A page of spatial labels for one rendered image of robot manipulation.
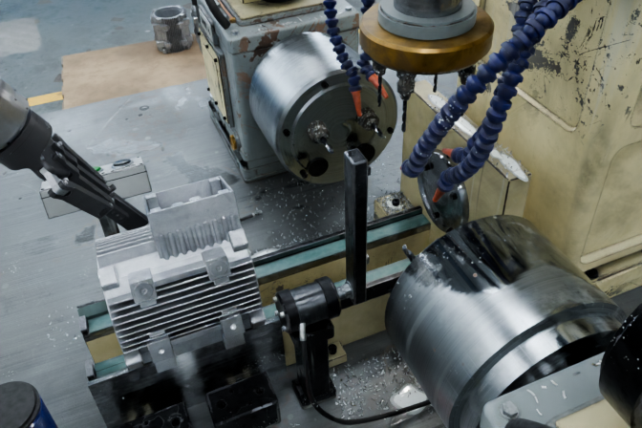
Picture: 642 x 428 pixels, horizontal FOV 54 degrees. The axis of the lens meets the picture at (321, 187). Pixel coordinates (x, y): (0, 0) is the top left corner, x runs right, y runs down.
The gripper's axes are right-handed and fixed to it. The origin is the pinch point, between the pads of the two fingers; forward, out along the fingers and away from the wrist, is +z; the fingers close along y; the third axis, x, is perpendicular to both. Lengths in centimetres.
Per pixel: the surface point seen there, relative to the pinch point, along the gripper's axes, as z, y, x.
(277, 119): 16.0, 16.3, -24.6
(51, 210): -0.3, 13.6, 12.6
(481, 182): 26, -15, -44
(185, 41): 102, 244, 2
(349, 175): 3.1, -19.8, -29.3
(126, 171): 3.6, 14.7, -0.1
